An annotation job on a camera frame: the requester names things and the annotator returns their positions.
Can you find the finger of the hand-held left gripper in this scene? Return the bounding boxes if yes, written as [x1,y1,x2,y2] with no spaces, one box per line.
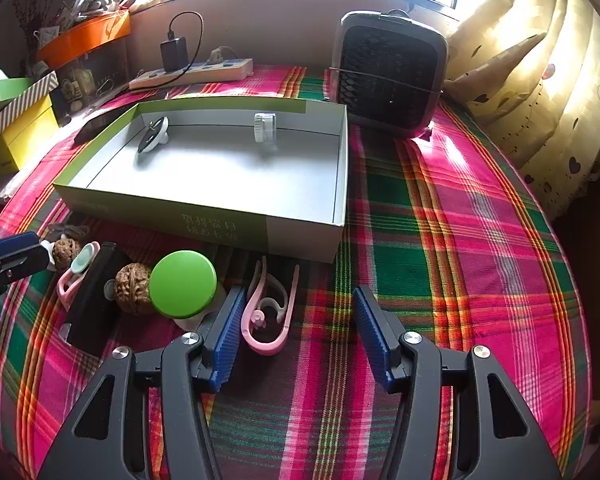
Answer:
[0,232,51,317]

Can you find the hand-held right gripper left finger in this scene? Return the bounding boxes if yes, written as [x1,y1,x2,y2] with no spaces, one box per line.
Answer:
[37,285,248,480]

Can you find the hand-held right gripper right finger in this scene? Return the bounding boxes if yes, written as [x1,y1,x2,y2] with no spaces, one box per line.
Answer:
[351,285,563,480]

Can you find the small walnut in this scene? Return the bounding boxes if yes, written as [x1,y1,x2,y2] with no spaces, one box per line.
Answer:
[51,239,83,271]

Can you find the pink clip with mint disc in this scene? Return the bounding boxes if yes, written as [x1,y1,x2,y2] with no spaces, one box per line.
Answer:
[56,241,102,298]

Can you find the green top white plunger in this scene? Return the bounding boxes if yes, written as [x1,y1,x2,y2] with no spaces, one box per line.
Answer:
[148,250,226,333]

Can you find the black rectangular case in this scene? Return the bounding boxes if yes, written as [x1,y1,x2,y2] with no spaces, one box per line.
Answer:
[59,241,132,356]

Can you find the green and white cardboard box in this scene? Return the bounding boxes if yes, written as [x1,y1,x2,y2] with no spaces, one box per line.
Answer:
[52,99,350,264]

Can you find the plaid tablecloth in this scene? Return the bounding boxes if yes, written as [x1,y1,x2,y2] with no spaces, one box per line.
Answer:
[0,64,588,480]

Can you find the large walnut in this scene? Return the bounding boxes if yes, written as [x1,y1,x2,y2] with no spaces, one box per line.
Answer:
[114,262,154,316]

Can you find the yellow box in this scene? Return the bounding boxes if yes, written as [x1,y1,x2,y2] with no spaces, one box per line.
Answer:
[0,95,60,178]

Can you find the striped box lid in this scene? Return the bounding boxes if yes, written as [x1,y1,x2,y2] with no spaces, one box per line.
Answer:
[0,71,60,156]

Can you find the black smartphone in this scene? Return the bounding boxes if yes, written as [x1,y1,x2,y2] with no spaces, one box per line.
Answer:
[74,110,123,143]

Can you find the black round case white discs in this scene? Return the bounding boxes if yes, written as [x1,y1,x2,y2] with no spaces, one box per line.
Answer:
[136,116,170,155]

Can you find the small white jar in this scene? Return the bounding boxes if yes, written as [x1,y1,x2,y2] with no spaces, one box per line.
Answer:
[253,112,277,143]

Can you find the orange tray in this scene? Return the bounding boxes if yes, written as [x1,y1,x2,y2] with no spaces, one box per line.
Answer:
[36,10,132,70]

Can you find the black charger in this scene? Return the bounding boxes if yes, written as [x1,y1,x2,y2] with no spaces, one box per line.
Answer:
[160,36,188,73]

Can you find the grey small heater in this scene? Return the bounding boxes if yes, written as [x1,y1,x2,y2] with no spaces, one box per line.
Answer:
[330,10,449,138]

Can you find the white power strip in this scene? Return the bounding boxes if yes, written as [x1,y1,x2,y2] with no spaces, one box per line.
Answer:
[129,57,254,92]

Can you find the cream heart print curtain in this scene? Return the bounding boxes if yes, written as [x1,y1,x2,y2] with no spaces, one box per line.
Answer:
[445,0,600,221]

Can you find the black charger cable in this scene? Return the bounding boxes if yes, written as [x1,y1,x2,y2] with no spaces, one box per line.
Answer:
[167,11,204,86]

